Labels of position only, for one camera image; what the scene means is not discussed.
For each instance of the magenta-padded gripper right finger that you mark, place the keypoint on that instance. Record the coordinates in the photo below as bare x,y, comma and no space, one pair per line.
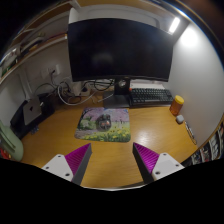
148,161

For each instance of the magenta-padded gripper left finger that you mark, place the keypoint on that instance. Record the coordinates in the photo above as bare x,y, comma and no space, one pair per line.
76,161

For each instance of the floral landscape print mouse pad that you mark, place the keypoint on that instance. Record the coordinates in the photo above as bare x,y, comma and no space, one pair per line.
116,133

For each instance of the small white case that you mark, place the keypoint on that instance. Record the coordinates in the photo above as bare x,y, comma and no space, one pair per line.
180,119

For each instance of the orange container with yellow lid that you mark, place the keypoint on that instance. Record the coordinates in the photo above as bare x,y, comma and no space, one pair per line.
176,106

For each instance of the colourful book row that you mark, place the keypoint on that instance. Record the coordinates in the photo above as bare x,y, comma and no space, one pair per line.
210,148

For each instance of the black mechanical keyboard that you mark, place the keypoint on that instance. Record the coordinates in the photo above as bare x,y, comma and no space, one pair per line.
150,96

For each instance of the white power strip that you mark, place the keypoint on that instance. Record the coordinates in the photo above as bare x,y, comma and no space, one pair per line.
80,90

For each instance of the red and white bag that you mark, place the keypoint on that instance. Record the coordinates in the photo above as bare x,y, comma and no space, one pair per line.
3,154

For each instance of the black computer monitor with stand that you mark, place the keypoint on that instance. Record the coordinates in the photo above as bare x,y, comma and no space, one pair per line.
120,50

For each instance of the bright lamp light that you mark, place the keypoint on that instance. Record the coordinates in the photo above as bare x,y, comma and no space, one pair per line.
174,25

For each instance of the white wall socket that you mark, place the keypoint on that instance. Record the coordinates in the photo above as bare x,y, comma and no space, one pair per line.
51,71

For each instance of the wooden wall shelf unit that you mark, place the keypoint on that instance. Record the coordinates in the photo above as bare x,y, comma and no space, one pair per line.
30,43

